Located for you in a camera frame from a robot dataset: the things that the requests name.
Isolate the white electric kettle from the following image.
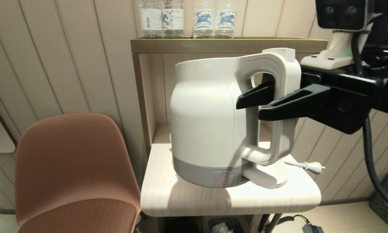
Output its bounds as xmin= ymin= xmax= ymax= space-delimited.
xmin=170 ymin=48 xmax=302 ymax=190

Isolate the white round kettle base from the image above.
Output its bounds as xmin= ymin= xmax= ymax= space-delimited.
xmin=265 ymin=160 xmax=289 ymax=188

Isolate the clear bottle blue deer label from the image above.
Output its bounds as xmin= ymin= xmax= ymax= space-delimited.
xmin=214 ymin=0 xmax=238 ymax=39
xmin=193 ymin=0 xmax=216 ymax=39

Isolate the clear bottle blue dotted label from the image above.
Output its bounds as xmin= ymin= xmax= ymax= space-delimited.
xmin=161 ymin=0 xmax=184 ymax=39

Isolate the beige wooden shelf table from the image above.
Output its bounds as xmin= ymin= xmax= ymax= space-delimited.
xmin=130 ymin=36 xmax=329 ymax=233

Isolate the grey power adapter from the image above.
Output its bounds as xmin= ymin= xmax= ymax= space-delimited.
xmin=302 ymin=223 xmax=324 ymax=233

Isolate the clear bottle white text label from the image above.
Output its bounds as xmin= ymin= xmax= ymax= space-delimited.
xmin=139 ymin=0 xmax=163 ymax=39

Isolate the white crumpled tissue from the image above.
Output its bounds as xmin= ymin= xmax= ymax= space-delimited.
xmin=212 ymin=223 xmax=234 ymax=233

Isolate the pink plastic chair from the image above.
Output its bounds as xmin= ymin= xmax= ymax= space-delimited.
xmin=14 ymin=112 xmax=142 ymax=233

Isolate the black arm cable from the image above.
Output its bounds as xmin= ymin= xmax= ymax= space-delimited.
xmin=351 ymin=13 xmax=388 ymax=215

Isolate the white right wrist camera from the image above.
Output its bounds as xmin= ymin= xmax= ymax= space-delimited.
xmin=301 ymin=0 xmax=375 ymax=70

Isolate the black floor cable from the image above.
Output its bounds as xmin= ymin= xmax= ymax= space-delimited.
xmin=260 ymin=214 xmax=311 ymax=233

